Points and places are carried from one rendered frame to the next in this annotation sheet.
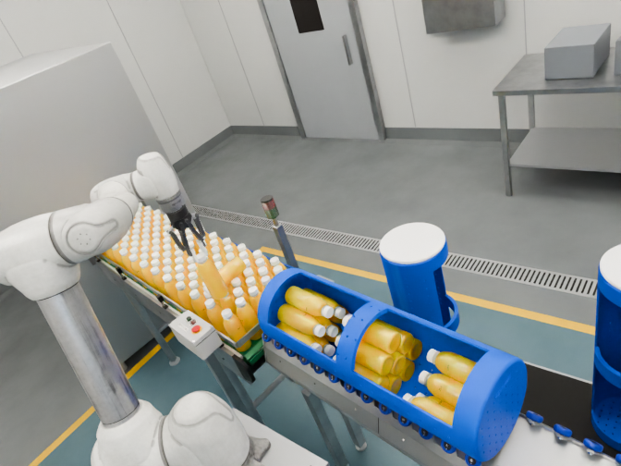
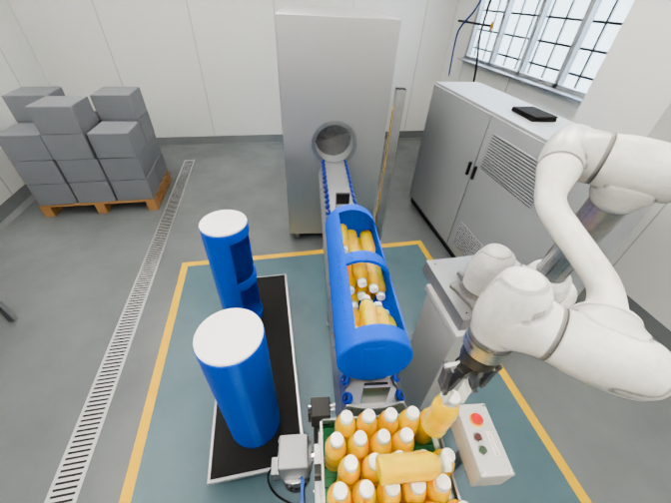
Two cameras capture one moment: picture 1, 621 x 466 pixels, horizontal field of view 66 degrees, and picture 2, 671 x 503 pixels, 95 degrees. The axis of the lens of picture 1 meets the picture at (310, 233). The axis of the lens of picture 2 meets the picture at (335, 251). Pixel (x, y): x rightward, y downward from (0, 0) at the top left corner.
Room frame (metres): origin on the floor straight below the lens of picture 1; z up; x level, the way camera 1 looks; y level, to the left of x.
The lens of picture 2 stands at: (2.06, 0.32, 2.13)
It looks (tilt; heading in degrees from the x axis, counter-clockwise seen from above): 40 degrees down; 208
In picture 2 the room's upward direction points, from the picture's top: 3 degrees clockwise
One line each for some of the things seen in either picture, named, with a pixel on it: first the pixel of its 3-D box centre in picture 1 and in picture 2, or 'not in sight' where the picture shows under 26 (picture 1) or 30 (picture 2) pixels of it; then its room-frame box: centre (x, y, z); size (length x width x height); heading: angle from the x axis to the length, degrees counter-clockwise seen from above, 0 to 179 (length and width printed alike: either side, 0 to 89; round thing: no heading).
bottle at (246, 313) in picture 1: (249, 319); (406, 425); (1.55, 0.36, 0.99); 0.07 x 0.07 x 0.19
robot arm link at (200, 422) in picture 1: (204, 430); (491, 268); (0.87, 0.45, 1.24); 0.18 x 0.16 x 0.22; 87
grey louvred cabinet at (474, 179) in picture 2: not in sight; (487, 191); (-0.98, 0.30, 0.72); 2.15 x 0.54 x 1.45; 42
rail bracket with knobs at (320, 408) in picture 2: not in sight; (322, 412); (1.65, 0.08, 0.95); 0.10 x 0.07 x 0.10; 125
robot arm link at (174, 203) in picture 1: (171, 201); (487, 340); (1.58, 0.43, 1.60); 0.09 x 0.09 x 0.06
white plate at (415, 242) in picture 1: (411, 242); (229, 334); (1.62, -0.39, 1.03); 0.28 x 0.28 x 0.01
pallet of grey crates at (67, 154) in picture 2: not in sight; (93, 151); (0.46, -3.81, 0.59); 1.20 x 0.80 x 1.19; 132
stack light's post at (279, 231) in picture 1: (309, 306); not in sight; (2.02, 0.14, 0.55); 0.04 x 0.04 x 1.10; 35
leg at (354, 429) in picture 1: (346, 410); not in sight; (1.49, 0.12, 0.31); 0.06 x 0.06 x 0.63; 35
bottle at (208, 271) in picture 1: (211, 276); (441, 413); (1.58, 0.43, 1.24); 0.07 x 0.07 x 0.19
